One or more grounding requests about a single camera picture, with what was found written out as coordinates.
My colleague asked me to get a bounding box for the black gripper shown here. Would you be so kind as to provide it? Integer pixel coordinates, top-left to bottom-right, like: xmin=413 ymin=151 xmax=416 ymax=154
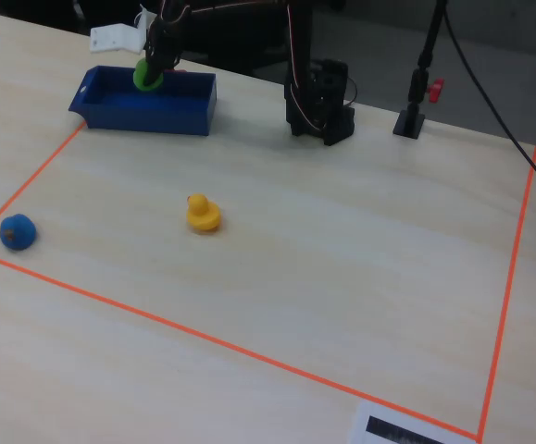
xmin=142 ymin=0 xmax=191 ymax=90

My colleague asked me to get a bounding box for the green rubber duck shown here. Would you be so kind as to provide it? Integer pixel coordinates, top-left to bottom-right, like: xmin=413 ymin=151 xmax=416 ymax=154
xmin=132 ymin=57 xmax=165 ymax=93

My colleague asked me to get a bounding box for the blue plastic box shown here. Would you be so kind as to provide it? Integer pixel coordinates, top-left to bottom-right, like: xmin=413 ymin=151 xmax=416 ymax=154
xmin=68 ymin=65 xmax=218 ymax=138

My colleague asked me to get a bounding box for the yellow rubber duck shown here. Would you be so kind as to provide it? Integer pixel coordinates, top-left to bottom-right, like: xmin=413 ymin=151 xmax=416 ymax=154
xmin=185 ymin=192 xmax=223 ymax=234

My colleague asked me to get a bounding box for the blue rubber duck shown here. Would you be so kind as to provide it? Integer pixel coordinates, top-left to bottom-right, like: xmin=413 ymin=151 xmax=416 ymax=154
xmin=0 ymin=213 xmax=38 ymax=253

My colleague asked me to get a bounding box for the orange tape strip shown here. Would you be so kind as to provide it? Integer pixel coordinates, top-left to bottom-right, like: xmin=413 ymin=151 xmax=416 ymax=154
xmin=0 ymin=120 xmax=87 ymax=247
xmin=477 ymin=144 xmax=536 ymax=443
xmin=0 ymin=248 xmax=480 ymax=440

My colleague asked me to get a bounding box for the red clamp knob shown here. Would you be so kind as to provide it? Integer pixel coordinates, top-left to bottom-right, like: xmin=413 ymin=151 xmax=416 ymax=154
xmin=426 ymin=77 xmax=446 ymax=105

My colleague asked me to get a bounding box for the white paper with black bar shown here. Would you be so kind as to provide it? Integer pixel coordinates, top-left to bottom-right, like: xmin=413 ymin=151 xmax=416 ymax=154
xmin=347 ymin=400 xmax=478 ymax=444

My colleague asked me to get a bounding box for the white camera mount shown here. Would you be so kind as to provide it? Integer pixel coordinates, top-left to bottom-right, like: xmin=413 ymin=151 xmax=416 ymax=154
xmin=88 ymin=5 xmax=152 ymax=53

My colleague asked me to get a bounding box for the black camera stand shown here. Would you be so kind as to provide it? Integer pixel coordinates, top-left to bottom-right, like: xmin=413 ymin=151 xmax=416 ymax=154
xmin=392 ymin=0 xmax=450 ymax=141

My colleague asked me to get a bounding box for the thick black stand cable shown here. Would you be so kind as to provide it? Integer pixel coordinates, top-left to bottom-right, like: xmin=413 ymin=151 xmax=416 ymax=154
xmin=442 ymin=6 xmax=536 ymax=205

